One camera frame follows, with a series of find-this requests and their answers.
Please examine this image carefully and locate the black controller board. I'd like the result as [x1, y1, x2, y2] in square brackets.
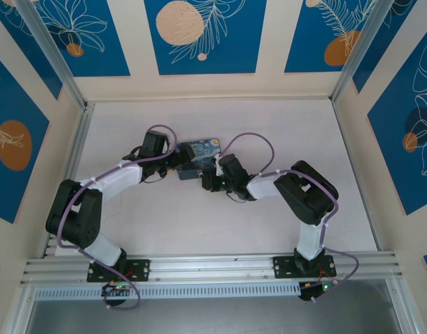
[101, 282, 136, 297]
[298, 280, 339, 302]

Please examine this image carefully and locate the purple cable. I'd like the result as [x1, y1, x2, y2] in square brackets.
[56, 124, 178, 310]
[219, 132, 360, 304]

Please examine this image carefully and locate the slotted grey cable duct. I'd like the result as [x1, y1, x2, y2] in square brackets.
[35, 282, 303, 301]

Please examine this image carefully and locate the starry night tin box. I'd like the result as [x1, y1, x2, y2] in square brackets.
[176, 137, 224, 182]

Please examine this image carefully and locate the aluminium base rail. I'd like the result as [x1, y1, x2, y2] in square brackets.
[20, 252, 404, 288]

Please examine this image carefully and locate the aluminium frame post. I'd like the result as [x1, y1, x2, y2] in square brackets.
[329, 0, 398, 105]
[9, 0, 95, 112]

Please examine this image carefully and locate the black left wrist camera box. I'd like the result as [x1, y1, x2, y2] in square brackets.
[178, 143, 197, 164]

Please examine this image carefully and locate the grey metal sheet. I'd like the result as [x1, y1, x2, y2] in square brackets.
[24, 297, 414, 334]

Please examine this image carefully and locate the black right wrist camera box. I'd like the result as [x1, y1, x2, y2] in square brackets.
[201, 173, 223, 193]

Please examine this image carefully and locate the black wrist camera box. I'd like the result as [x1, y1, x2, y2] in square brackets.
[201, 173, 223, 193]
[178, 143, 197, 164]

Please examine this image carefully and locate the blue floral wall panel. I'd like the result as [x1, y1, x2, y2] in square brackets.
[367, 26, 427, 216]
[0, 0, 63, 101]
[0, 48, 50, 225]
[284, 0, 380, 74]
[352, 0, 427, 94]
[26, 0, 131, 78]
[144, 0, 268, 76]

